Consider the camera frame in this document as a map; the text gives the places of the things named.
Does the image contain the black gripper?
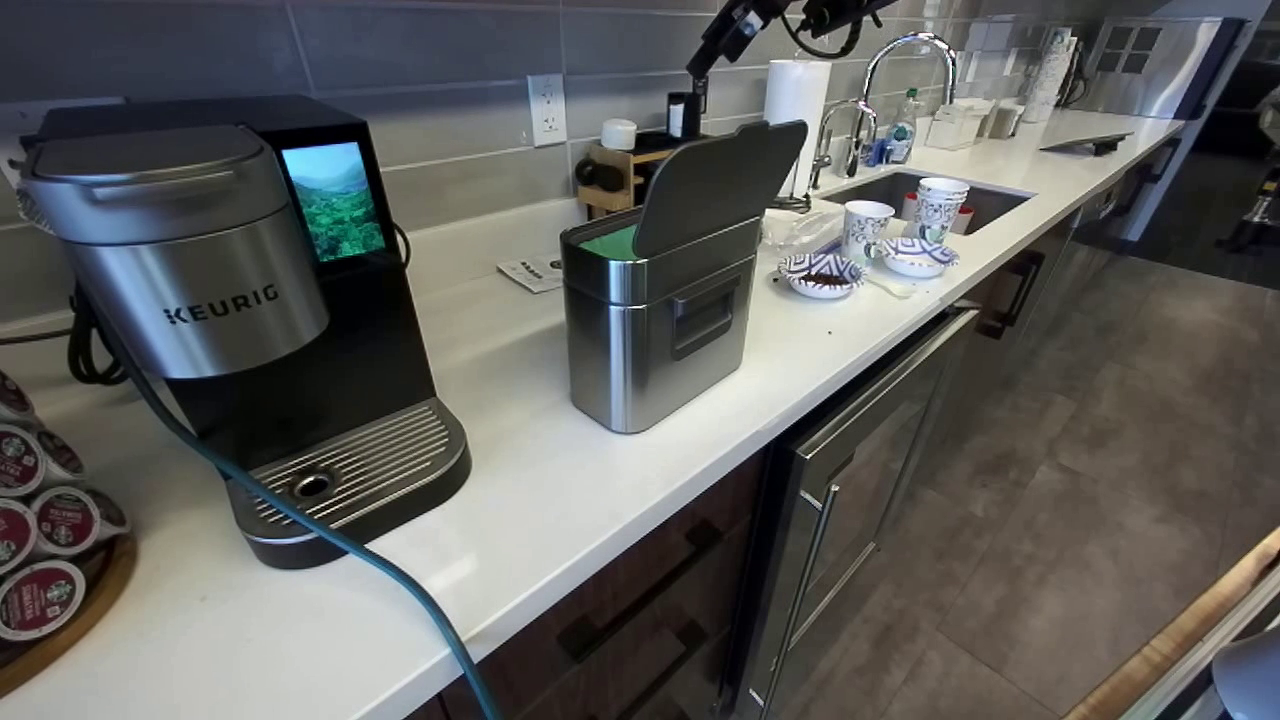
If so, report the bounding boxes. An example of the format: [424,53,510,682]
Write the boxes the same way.
[683,0,803,83]

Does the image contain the green bin liner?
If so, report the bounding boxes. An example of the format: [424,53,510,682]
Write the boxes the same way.
[575,220,647,263]

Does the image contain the black cup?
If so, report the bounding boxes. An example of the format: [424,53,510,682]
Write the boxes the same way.
[664,87,704,144]

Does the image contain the white paper towel roll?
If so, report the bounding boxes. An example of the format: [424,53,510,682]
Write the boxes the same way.
[759,54,837,207]

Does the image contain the small chrome tap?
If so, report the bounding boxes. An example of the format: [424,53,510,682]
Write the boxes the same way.
[813,100,866,188]

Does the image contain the wooden organizer box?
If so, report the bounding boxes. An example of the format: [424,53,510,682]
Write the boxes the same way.
[574,126,677,220]

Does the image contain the tall gooseneck chrome faucet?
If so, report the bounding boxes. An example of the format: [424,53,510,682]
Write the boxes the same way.
[854,27,966,171]

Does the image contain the blue soap bottle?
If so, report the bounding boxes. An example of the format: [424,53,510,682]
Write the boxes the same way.
[878,116,922,168]

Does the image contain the patterned paper cup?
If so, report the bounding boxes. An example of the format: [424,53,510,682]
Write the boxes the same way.
[841,195,899,263]

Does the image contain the small blue patterned plate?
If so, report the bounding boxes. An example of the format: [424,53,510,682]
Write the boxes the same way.
[772,247,870,305]

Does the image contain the white paper packets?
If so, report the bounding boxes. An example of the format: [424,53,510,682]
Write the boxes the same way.
[496,253,563,299]

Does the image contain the dark kitchen sink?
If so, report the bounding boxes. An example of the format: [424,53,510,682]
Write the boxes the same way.
[825,168,1038,238]

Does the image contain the flat black tablet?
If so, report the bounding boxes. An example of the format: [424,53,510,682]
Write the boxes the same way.
[1038,126,1132,161]

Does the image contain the dark drawer cabinet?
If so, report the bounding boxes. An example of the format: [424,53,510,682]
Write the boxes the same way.
[404,454,767,720]

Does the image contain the silver black Keurig coffee maker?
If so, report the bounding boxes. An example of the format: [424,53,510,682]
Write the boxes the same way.
[12,90,477,573]

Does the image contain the red foil coffee pod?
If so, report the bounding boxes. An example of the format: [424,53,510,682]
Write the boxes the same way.
[0,497,39,574]
[0,421,51,501]
[0,554,91,649]
[30,478,131,554]

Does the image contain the coffee pod carousel rack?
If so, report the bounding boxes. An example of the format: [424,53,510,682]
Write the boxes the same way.
[0,371,144,696]

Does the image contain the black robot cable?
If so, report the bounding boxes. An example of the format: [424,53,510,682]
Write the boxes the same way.
[777,0,889,63]

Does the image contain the white wall outlet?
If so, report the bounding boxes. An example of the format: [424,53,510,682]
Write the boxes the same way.
[525,72,574,149]

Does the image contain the dishwasher with silver handle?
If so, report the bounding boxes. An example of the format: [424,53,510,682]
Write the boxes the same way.
[736,305,986,720]

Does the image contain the teal power cable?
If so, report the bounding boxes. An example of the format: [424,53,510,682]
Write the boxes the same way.
[63,290,504,720]

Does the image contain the wooden rail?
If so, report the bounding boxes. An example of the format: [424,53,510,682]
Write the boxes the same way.
[1063,522,1280,720]

